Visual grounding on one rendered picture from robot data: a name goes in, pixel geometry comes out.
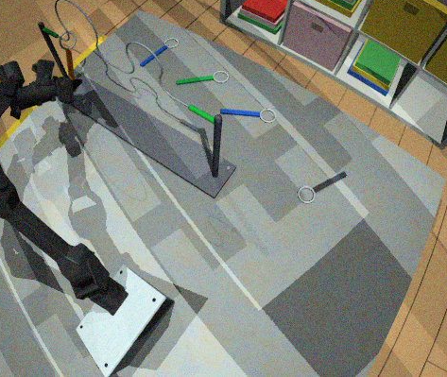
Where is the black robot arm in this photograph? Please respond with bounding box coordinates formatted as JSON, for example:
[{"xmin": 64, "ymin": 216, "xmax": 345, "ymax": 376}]
[{"xmin": 0, "ymin": 60, "xmax": 129, "ymax": 316}]

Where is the green handle with white loop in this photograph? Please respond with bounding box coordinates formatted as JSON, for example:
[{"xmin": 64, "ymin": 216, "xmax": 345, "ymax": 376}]
[{"xmin": 176, "ymin": 71, "xmax": 229, "ymax": 85}]

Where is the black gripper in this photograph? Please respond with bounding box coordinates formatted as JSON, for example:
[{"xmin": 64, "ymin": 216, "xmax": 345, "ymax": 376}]
[{"xmin": 28, "ymin": 76, "xmax": 82, "ymax": 107}]

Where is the grey loop with orange handle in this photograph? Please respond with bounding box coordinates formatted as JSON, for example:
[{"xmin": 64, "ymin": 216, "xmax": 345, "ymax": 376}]
[{"xmin": 59, "ymin": 31, "xmax": 77, "ymax": 79}]

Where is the blue wand with grey loop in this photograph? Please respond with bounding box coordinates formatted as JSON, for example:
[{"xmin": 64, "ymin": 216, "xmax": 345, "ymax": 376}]
[
  {"xmin": 140, "ymin": 38, "xmax": 179, "ymax": 67},
  {"xmin": 220, "ymin": 109, "xmax": 277, "ymax": 123}
]

